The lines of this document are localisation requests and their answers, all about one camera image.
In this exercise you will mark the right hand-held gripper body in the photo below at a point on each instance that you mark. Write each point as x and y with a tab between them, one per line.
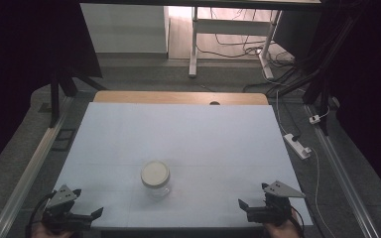
273	211

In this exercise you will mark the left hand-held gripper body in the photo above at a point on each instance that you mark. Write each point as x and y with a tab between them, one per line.
61	216

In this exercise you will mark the clear glass jar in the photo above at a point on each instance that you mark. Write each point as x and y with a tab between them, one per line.
158	191

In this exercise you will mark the cream round jar lid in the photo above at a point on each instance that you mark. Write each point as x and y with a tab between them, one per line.
154	174

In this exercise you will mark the person's left hand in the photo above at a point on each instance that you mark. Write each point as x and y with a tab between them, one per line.
48	233

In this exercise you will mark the person's right hand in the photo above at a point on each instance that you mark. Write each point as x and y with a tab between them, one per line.
282	231

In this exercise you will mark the white power strip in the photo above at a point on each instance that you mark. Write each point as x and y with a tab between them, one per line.
297	145

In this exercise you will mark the small white adapter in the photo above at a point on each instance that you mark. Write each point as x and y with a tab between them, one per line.
315	119

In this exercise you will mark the pale blue table mat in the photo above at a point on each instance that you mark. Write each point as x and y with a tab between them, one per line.
185	142

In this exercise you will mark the black metal stand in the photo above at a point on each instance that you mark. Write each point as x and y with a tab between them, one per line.
55	95
322	89

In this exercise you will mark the wooden table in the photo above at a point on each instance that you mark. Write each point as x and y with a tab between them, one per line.
152	97

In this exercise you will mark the white cabinet panel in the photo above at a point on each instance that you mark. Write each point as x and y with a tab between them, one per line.
124	28

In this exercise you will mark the aluminium floor rail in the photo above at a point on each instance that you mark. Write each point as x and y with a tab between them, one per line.
23	185
344	181

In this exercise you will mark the black rectangular floor frame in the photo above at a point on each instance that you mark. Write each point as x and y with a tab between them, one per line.
63	139

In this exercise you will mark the white desk frame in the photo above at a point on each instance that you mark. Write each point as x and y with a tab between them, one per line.
231	27

